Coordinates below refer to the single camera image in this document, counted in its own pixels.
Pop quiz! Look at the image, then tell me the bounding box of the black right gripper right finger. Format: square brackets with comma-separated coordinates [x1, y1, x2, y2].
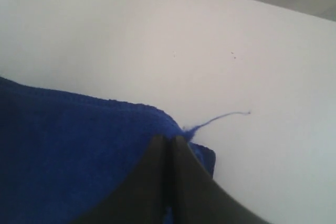
[170, 136, 267, 223]

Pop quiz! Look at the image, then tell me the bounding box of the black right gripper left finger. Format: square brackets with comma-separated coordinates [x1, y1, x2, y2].
[76, 135, 172, 223]

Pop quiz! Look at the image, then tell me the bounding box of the blue towel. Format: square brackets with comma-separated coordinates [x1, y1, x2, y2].
[0, 76, 251, 224]

